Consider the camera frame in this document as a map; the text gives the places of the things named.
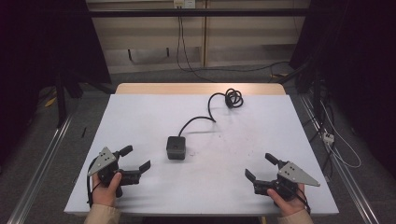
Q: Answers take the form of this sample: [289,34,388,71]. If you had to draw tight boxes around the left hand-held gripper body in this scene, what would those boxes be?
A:
[88,147,142,199]

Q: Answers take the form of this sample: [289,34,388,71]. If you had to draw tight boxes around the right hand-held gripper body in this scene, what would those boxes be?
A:
[253,160,321,202]

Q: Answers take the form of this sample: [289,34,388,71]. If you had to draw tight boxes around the black cube device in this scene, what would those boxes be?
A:
[165,135,187,161]

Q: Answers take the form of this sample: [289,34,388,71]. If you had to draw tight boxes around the person's right hand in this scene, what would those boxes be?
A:
[266,183,306,218]

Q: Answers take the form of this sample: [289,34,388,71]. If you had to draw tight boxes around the person's left hand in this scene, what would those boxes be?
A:
[92,172,122,208]

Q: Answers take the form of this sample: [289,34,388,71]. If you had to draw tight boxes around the white power strip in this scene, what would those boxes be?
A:
[322,131,336,147]

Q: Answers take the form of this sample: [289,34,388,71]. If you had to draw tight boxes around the black metal stand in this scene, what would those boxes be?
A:
[53,69,84,129]
[276,60,325,125]

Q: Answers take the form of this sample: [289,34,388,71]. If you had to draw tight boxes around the yellow floor tape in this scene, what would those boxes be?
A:
[44,95,59,108]

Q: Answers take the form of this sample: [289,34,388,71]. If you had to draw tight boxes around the black curtain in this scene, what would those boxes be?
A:
[0,0,112,166]
[289,0,396,178]

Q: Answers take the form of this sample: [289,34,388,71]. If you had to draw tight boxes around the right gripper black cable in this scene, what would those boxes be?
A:
[290,186,312,216]

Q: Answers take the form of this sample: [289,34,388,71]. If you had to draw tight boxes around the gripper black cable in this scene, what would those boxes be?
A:
[86,157,102,209]
[290,186,312,216]

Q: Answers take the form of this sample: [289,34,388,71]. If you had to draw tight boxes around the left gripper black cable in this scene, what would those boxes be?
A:
[86,157,102,209]

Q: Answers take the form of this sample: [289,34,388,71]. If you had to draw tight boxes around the aluminium floor rail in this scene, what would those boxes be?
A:
[299,92,380,224]
[7,113,76,224]

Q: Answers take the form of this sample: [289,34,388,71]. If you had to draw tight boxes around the white floor cable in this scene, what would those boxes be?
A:
[319,98,362,170]

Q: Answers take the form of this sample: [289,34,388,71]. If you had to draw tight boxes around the black floor cable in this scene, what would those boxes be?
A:
[186,61,291,75]

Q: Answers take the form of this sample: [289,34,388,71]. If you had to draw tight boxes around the black hanging wall cable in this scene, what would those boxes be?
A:
[176,7,217,84]

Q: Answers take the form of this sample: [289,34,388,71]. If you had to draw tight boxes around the black horizontal frame bar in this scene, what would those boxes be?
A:
[88,7,310,18]

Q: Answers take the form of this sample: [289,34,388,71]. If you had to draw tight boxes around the white wall socket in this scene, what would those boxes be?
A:
[173,0,197,9]

